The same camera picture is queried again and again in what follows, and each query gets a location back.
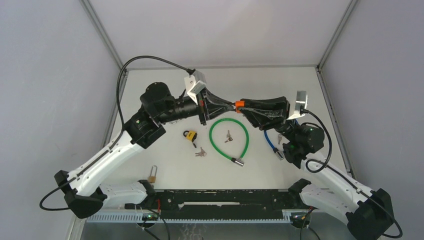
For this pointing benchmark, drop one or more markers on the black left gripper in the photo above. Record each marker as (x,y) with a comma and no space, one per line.
(211,110)

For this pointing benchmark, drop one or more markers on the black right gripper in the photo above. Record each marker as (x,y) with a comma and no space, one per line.
(261,118)

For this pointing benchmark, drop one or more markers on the orange black padlock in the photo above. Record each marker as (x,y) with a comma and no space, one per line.
(238,105)

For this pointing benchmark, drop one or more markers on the blue lock silver keys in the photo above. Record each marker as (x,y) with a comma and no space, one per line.
(279,138)

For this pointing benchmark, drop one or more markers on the green lock silver keys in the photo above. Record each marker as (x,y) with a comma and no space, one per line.
(228,136)

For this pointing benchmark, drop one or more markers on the yellow tag padlock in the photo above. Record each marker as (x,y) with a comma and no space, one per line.
(191,136)

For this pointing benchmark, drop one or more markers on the blue cable lock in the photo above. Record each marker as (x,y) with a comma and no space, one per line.
(277,152)

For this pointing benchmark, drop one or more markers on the brass padlock silver keys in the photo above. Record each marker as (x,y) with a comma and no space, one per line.
(201,153)

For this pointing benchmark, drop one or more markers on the green cable lock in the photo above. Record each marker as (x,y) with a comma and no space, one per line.
(235,160)

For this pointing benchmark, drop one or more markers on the large brass padlock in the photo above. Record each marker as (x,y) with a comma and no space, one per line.
(173,121)

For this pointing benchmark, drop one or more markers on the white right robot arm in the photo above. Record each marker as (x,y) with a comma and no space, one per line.
(367,213)

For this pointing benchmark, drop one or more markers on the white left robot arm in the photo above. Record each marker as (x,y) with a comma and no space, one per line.
(83,191)

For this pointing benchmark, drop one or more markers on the small brass padlock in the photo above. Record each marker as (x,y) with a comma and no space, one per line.
(153,174)

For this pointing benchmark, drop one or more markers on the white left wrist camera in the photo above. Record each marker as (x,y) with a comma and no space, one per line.
(194,84)

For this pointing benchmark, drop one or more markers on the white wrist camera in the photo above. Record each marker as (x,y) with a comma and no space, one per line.
(297,105)
(194,84)

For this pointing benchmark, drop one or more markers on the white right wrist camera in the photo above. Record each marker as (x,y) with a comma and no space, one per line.
(297,105)

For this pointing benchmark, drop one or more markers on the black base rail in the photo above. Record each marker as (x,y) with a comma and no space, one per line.
(221,205)

